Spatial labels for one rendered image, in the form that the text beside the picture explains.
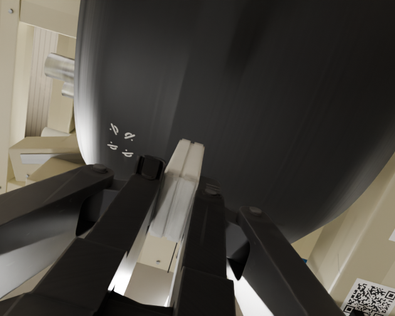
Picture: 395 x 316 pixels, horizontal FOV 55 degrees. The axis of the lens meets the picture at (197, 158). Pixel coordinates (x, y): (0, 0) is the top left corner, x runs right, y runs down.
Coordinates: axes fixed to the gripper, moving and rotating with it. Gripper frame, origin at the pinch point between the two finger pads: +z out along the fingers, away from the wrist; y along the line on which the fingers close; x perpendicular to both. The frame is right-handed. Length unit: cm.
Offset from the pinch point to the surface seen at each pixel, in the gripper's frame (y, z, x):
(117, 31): -7.6, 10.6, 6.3
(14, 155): -45, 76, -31
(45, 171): -33, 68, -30
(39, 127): -207, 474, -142
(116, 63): -7.2, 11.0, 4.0
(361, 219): 26.8, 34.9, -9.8
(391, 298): 36, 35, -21
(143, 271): -13, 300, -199
